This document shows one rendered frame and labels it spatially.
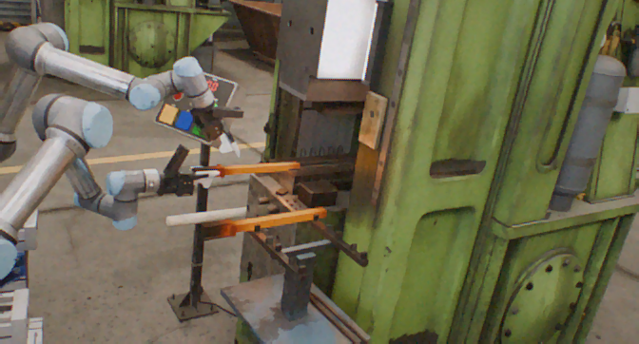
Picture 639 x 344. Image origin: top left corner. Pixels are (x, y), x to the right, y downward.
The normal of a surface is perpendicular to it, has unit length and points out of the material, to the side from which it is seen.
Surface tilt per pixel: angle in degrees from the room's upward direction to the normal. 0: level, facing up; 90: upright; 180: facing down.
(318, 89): 90
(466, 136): 89
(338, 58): 90
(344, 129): 90
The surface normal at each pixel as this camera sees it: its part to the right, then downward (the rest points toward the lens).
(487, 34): 0.52, 0.37
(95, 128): 0.96, 0.15
